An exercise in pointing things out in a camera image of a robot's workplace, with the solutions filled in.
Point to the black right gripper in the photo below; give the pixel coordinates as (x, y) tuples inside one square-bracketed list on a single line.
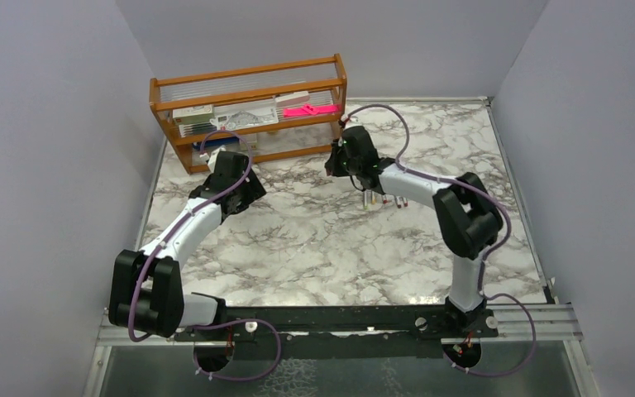
[(331, 165)]

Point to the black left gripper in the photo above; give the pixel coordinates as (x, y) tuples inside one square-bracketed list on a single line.
[(253, 191)]

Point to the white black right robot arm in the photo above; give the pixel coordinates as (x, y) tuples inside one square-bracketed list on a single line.
[(469, 222)]

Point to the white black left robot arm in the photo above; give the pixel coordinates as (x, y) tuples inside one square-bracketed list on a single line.
[(147, 294)]

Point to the blue box on shelf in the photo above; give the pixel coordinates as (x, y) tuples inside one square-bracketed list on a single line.
[(215, 143)]

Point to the small white box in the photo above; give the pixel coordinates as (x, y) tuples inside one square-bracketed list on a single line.
[(249, 142)]

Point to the white protractor ruler pack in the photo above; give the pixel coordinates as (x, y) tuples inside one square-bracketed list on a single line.
[(235, 120)]

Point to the white green box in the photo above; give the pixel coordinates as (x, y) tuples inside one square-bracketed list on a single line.
[(193, 115)]

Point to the pink plastic clip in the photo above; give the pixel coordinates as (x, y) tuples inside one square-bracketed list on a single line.
[(308, 110)]

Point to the pink white eraser box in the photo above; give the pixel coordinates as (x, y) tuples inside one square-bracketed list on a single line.
[(291, 99)]

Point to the wooden shelf rack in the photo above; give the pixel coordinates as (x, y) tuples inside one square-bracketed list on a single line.
[(278, 111)]

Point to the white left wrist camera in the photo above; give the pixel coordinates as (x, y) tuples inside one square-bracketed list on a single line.
[(210, 158)]

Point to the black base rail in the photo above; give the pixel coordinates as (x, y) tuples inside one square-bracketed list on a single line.
[(338, 332)]

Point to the aluminium frame rail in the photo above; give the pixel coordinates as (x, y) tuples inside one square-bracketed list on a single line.
[(552, 322)]

